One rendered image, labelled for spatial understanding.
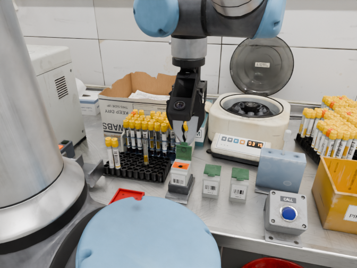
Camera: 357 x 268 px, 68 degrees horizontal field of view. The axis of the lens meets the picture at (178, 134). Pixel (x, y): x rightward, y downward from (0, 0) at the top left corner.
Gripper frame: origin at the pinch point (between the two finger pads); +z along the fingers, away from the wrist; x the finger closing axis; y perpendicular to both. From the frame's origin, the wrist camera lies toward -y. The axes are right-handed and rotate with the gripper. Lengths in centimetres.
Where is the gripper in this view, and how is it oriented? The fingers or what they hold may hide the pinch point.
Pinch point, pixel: (185, 143)
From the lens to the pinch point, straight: 64.2
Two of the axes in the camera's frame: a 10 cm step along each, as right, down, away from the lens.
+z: 0.0, 8.8, 4.8
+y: 2.7, -4.6, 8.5
